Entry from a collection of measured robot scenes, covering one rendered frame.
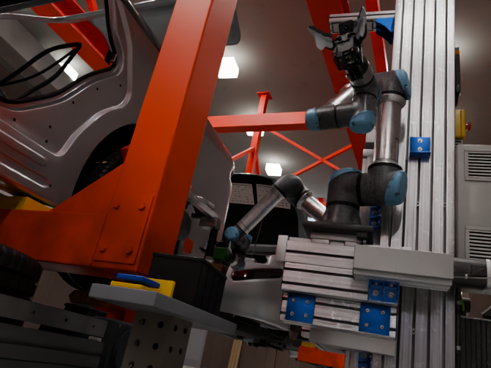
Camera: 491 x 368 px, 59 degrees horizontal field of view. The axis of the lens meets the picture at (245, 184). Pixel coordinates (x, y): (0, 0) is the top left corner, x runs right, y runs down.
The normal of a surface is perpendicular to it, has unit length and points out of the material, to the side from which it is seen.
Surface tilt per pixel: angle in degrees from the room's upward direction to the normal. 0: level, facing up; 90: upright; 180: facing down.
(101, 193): 90
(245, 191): 143
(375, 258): 90
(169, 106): 90
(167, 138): 90
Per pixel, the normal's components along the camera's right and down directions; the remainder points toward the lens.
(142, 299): -0.36, -0.42
